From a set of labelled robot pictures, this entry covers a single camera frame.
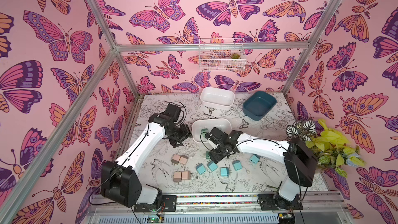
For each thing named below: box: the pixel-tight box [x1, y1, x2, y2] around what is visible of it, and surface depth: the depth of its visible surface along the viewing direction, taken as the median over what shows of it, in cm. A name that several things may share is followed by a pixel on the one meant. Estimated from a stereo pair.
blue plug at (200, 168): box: [195, 162, 207, 175], surface depth 85 cm
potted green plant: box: [285, 118, 366, 178], surface depth 71 cm
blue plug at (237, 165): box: [232, 159, 243, 171], surface depth 86 cm
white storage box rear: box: [200, 87, 236, 111], surface depth 119 cm
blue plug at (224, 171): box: [220, 166, 230, 177], surface depth 83 cm
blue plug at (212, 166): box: [207, 160, 218, 172], surface depth 85 cm
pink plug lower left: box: [173, 171, 182, 185], surface depth 83 cm
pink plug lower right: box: [181, 170, 191, 180], surface depth 83 cm
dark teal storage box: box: [242, 90, 278, 121], surface depth 116 cm
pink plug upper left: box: [171, 154, 181, 166], surface depth 88 cm
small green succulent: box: [230, 52, 241, 60], surface depth 94 cm
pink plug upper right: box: [178, 154, 189, 165], surface depth 87 cm
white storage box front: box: [191, 118, 233, 143], surface depth 102 cm
